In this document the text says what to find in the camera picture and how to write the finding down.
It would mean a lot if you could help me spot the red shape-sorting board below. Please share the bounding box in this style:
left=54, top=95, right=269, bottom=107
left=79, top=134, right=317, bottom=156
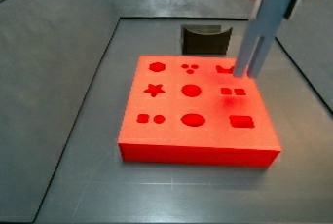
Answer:
left=118, top=56, right=281, bottom=168

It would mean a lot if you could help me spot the blue double-square peg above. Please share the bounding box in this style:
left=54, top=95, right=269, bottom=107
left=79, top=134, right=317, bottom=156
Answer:
left=233, top=0, right=292, bottom=78

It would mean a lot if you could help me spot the black curved holder stand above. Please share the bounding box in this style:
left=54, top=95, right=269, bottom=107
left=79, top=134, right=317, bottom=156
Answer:
left=181, top=24, right=233, bottom=56

